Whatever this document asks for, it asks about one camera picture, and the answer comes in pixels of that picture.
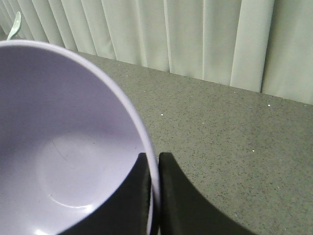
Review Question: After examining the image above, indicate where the purple plastic bowl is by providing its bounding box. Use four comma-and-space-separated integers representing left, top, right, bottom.
0, 40, 160, 235

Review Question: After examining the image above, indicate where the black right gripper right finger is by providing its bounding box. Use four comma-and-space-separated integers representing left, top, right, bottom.
158, 152, 254, 235

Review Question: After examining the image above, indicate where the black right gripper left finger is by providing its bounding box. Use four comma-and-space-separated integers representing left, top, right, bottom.
61, 153, 152, 235

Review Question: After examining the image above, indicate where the pale green plastic spoon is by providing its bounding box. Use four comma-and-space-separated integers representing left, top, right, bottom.
6, 11, 22, 40

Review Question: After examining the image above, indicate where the white curtain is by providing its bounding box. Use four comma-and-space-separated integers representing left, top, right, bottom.
0, 0, 313, 104

